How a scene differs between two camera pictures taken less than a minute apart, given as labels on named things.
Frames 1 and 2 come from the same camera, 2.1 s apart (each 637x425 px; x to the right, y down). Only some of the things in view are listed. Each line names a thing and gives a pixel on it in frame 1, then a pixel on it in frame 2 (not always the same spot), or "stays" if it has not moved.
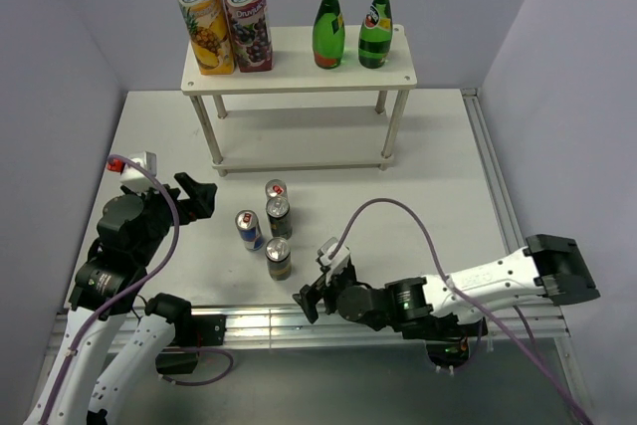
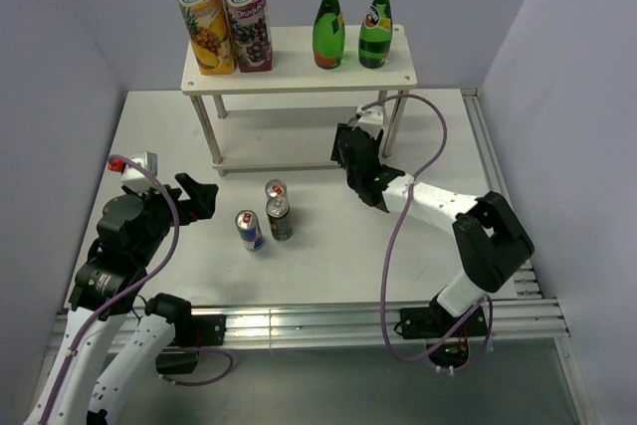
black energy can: (278, 210) stays
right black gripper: (310, 295) to (336, 154)
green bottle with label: (376, 32) stays
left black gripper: (203, 195) stays
